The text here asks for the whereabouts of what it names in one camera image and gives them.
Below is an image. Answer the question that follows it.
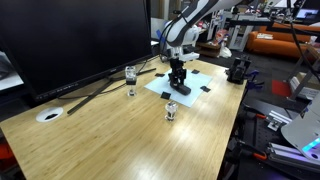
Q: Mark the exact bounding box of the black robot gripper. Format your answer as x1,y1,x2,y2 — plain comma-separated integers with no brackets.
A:
167,57,187,89

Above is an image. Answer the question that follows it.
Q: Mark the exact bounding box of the black felt eraser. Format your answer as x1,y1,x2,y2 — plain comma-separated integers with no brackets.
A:
173,83,192,96

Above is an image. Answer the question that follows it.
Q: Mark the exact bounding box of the white whiteboard sheet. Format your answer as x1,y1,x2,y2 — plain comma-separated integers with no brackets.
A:
144,68,214,108

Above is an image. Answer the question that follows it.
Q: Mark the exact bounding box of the blue clamp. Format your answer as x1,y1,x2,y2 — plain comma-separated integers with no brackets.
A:
246,69,265,92

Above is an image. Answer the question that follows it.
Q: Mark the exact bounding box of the black monitor stand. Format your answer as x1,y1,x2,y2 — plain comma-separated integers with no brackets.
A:
66,67,157,116

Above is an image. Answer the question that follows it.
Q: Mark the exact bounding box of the red floor box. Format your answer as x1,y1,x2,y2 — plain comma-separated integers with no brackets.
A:
271,79,293,99

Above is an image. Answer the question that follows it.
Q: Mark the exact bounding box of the orange sofa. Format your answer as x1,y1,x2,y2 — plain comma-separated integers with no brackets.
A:
246,23,320,60

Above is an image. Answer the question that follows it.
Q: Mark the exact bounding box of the large black computer monitor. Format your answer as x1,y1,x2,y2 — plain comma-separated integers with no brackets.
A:
0,0,154,103

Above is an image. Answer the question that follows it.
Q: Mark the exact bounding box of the aluminium extrusion bar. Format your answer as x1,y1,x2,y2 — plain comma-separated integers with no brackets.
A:
266,141,320,173

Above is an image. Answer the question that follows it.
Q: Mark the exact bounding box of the white device with light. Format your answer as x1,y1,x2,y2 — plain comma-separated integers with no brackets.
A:
280,93,320,165

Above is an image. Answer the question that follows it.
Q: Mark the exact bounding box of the laptop screen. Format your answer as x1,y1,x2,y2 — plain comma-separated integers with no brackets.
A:
294,8,320,20

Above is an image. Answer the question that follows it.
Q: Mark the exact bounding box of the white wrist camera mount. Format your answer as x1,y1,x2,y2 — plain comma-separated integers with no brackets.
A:
180,50,201,63

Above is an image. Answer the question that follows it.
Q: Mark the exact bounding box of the orange handled clamp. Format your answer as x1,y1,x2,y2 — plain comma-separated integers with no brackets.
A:
244,111,268,122
233,139,268,162

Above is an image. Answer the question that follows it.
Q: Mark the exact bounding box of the silver metal bracket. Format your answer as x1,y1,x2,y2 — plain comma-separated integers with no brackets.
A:
267,110,294,132

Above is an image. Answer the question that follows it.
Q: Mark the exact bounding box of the white desk cable grommet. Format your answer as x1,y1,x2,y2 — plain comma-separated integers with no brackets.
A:
35,106,64,123

